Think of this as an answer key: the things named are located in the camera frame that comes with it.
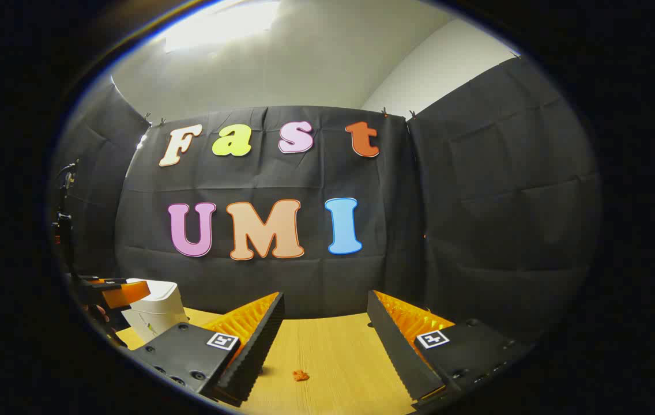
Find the wooden desktop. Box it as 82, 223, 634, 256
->
115, 307, 420, 415

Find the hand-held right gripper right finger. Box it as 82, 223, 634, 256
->
367, 289, 536, 414

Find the white desktop garbage bin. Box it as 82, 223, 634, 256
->
122, 278, 190, 345

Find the black backdrop cloth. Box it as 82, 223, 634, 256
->
51, 55, 602, 346

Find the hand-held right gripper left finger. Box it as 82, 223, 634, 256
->
131, 291, 286, 408

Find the black stand with cables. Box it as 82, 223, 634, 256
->
54, 161, 80, 277

